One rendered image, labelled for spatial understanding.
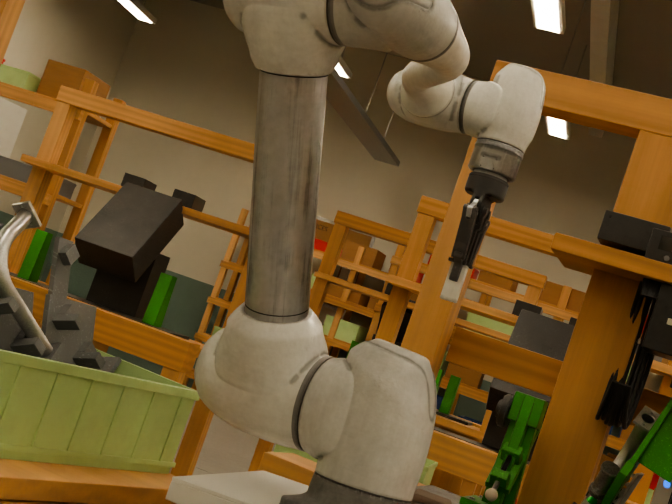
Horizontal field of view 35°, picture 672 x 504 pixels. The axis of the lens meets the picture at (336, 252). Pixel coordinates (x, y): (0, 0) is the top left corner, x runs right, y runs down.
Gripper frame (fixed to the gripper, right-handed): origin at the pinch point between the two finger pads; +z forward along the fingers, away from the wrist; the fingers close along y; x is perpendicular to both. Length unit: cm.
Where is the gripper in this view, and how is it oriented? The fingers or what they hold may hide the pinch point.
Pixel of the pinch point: (454, 282)
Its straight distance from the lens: 193.5
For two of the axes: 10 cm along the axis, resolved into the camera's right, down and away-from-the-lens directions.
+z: -3.3, 9.4, -0.8
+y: -3.3, -1.9, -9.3
